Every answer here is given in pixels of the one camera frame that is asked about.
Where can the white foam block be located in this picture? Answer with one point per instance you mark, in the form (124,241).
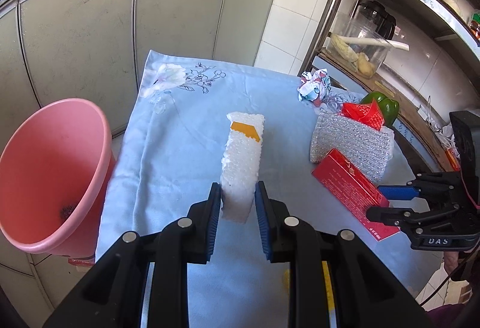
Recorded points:
(243,170)

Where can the potato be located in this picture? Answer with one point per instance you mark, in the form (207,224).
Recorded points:
(365,65)

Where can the white ladle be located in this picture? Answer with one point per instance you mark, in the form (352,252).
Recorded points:
(378,42)

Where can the black blender jug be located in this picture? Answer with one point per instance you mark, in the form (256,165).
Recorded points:
(375,18)

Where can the pink plastic bucket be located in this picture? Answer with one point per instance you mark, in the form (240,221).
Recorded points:
(48,162)

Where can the silver bubble mailer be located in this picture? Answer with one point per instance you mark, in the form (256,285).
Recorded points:
(348,144)

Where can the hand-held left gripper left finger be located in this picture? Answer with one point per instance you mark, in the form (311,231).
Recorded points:
(214,223)

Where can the long red cardboard box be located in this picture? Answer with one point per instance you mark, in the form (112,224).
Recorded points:
(345,181)

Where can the printed paper ball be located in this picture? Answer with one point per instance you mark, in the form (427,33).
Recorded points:
(315,86)

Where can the grey kitchen cabinet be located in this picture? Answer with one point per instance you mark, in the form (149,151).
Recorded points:
(93,31)

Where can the white plastic bag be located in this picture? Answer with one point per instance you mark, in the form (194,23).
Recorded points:
(448,132)

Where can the red plastic wrapper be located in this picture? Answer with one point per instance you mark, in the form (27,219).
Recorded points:
(369,116)

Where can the green bell pepper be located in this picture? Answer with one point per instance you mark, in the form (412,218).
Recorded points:
(388,106)

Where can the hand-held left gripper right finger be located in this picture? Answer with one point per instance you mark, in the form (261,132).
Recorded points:
(262,223)

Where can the clear plastic container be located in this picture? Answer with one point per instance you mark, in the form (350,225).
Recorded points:
(348,31)

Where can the yellow foam fruit net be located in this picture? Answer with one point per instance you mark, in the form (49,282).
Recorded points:
(287,281)

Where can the light blue floral cloth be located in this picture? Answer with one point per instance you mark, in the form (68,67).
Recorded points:
(180,147)

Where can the cardboard sheet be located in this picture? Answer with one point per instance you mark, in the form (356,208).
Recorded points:
(416,114)

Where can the steel wool scrubber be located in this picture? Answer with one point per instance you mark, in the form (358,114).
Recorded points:
(67,211)

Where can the green packet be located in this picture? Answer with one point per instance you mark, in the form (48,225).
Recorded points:
(475,25)

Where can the small red tool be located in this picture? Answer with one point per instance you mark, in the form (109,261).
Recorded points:
(453,158)

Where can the corn cob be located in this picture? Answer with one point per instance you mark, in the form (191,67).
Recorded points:
(343,48)

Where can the person's right hand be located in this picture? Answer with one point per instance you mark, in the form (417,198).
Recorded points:
(450,262)

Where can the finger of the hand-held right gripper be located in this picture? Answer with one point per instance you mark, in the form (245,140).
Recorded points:
(397,193)
(390,216)

